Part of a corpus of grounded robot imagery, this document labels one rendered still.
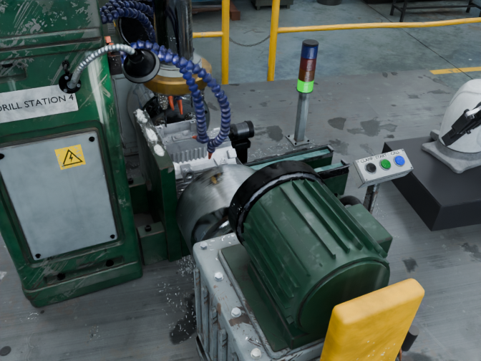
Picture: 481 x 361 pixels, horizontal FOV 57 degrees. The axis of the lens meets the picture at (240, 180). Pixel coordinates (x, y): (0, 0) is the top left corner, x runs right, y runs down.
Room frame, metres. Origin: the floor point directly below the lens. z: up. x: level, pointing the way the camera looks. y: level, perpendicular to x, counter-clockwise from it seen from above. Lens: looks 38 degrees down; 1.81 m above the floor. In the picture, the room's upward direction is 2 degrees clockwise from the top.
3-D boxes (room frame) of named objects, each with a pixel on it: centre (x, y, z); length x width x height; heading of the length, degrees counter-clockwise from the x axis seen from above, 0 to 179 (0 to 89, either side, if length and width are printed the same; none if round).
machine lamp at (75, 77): (0.76, 0.25, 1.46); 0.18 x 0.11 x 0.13; 114
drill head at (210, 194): (0.75, -0.01, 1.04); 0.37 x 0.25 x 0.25; 24
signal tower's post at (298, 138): (1.57, -0.24, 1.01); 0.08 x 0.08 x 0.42; 24
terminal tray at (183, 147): (1.05, 0.17, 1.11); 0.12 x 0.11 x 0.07; 114
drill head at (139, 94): (1.37, 0.27, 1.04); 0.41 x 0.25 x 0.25; 24
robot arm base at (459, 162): (1.35, -0.76, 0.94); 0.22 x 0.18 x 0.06; 25
